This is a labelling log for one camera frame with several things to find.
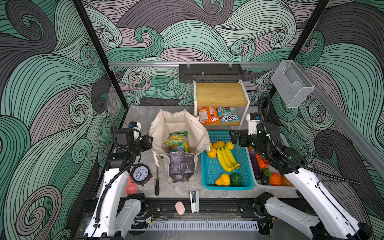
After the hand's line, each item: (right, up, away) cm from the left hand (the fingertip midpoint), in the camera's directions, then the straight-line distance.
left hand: (153, 136), depth 74 cm
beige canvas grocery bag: (+14, -14, -3) cm, 20 cm away
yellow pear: (+37, -24, +3) cm, 44 cm away
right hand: (+42, +3, -6) cm, 42 cm away
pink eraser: (+14, -35, -2) cm, 38 cm away
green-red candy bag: (+10, -8, +11) cm, 17 cm away
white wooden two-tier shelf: (+36, +23, +7) cm, 43 cm away
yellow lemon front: (+33, -12, +13) cm, 37 cm away
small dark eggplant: (+60, -21, +4) cm, 64 cm away
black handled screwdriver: (0, -27, +7) cm, 28 cm away
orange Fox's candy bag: (+31, +12, +17) cm, 37 cm away
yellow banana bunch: (+41, -15, +14) cm, 46 cm away
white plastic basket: (+53, -23, -2) cm, 58 cm away
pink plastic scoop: (-13, -29, +5) cm, 32 cm away
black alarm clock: (-9, -22, +9) cm, 26 cm away
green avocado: (+43, -23, +3) cm, 49 cm away
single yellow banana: (+17, -8, +15) cm, 24 cm away
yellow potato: (+37, -7, +18) cm, 42 cm away
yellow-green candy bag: (+10, -3, +16) cm, 20 cm away
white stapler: (+21, -31, +1) cm, 37 cm away
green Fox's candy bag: (+43, +12, +17) cm, 48 cm away
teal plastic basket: (+49, -12, +11) cm, 52 cm away
